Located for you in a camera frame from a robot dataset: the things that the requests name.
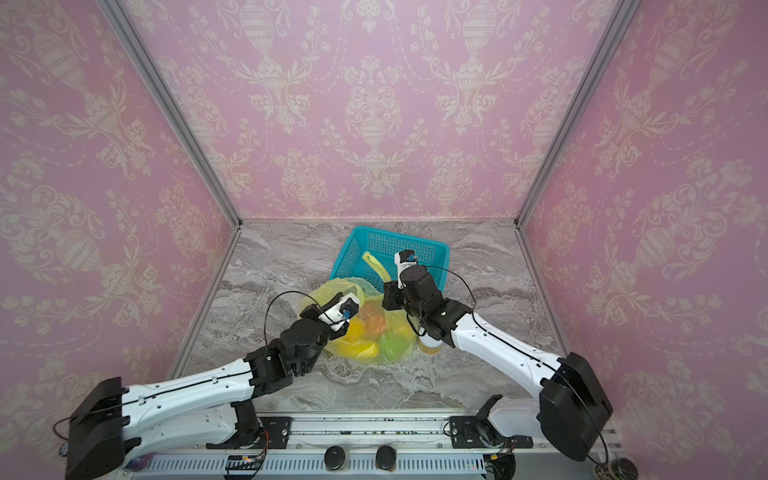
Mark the teal plastic basket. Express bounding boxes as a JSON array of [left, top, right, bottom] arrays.
[[330, 226, 451, 292]]

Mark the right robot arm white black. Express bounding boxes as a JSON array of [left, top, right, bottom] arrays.
[[382, 264, 613, 461]]

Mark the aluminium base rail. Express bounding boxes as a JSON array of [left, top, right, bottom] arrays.
[[122, 410, 625, 476]]

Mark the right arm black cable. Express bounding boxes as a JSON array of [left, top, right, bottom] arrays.
[[407, 265, 610, 466]]

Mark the yellow-green plastic bag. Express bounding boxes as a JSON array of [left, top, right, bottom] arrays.
[[311, 251, 417, 365]]

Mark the black knob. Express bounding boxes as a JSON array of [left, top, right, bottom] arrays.
[[375, 445, 397, 472], [323, 445, 348, 472]]

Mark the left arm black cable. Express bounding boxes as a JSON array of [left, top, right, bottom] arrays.
[[263, 290, 325, 349]]

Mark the circuit board with wires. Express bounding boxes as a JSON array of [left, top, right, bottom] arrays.
[[225, 455, 266, 473]]

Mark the aluminium frame post right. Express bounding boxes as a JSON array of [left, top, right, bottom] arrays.
[[516, 0, 641, 230]]

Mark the black knob right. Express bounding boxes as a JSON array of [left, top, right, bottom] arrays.
[[375, 445, 397, 472]]

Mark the aluminium frame post left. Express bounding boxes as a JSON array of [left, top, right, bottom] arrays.
[[96, 0, 242, 230]]

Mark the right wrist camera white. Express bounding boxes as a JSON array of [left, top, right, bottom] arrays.
[[394, 249, 418, 287]]

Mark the green toy fruit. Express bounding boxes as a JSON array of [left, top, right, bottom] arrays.
[[377, 333, 411, 363]]

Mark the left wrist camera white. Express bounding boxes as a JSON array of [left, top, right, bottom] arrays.
[[319, 292, 361, 331]]

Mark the black knob left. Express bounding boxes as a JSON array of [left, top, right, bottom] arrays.
[[323, 445, 348, 472]]

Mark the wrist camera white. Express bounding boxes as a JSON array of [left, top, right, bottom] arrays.
[[394, 249, 418, 287], [319, 292, 361, 331]]

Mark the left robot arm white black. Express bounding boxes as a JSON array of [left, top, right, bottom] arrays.
[[65, 293, 360, 479]]

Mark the aluminium frame post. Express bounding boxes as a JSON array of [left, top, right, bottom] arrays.
[[96, 0, 242, 230], [516, 0, 641, 230]]

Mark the orange toy fruit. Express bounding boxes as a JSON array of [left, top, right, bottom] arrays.
[[362, 308, 388, 338]]

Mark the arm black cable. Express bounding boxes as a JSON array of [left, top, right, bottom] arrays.
[[407, 265, 610, 466], [263, 290, 325, 349]]

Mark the dark jar bottom right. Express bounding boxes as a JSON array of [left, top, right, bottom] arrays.
[[594, 457, 639, 480]]

